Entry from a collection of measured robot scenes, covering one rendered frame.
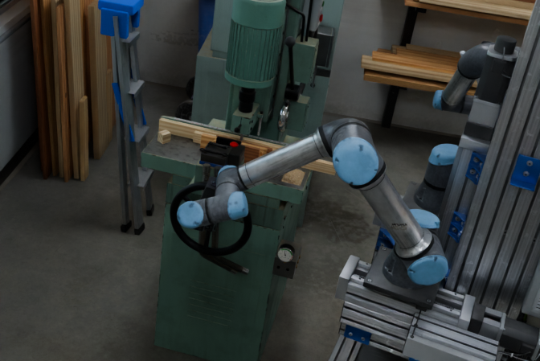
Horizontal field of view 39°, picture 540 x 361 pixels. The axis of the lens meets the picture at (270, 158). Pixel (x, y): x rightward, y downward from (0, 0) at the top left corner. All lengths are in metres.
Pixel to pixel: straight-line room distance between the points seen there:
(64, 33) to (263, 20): 1.62
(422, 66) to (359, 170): 2.73
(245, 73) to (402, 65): 2.23
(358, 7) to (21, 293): 2.79
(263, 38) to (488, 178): 0.85
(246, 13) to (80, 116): 1.75
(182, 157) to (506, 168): 1.11
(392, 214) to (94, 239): 2.02
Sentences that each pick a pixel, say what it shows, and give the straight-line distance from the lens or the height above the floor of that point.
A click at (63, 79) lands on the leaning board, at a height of 0.60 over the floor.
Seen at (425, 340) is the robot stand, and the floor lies 0.73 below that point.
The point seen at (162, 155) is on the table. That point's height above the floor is 0.90.
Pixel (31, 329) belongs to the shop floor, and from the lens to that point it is 3.34.
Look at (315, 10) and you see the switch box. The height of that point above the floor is 1.40.
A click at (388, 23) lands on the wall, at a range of 5.06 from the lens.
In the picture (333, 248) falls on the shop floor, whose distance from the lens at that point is 3.94.
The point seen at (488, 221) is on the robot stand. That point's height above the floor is 1.02.
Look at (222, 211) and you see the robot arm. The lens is 2.11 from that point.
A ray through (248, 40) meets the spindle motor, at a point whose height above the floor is 1.37.
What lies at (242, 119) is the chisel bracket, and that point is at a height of 1.06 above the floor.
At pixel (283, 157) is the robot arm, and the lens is 2.17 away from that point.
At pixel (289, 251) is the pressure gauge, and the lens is 2.70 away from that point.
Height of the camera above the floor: 2.27
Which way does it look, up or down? 29 degrees down
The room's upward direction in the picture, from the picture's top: 9 degrees clockwise
